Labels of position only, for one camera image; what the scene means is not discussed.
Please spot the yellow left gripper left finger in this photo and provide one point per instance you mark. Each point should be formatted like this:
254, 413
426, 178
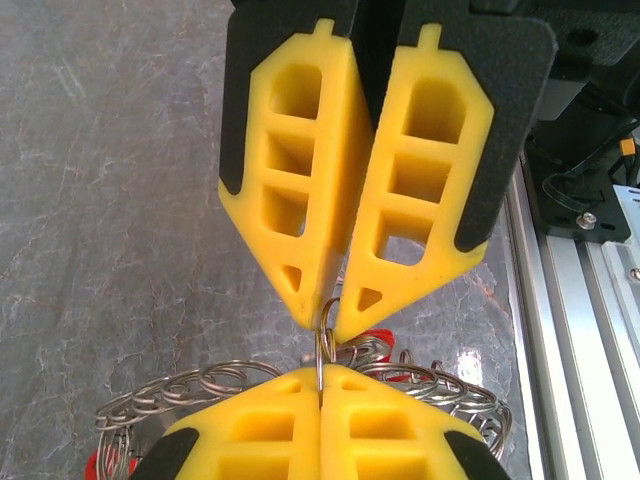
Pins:
306, 435

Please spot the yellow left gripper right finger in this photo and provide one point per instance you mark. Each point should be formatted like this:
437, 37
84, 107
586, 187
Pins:
334, 435

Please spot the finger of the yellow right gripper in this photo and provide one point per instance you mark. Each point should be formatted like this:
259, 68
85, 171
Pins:
367, 240
330, 150

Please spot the metal keyring bunch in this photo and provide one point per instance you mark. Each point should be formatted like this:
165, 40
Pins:
327, 345

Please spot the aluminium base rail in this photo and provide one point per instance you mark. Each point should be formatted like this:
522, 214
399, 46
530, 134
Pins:
575, 350

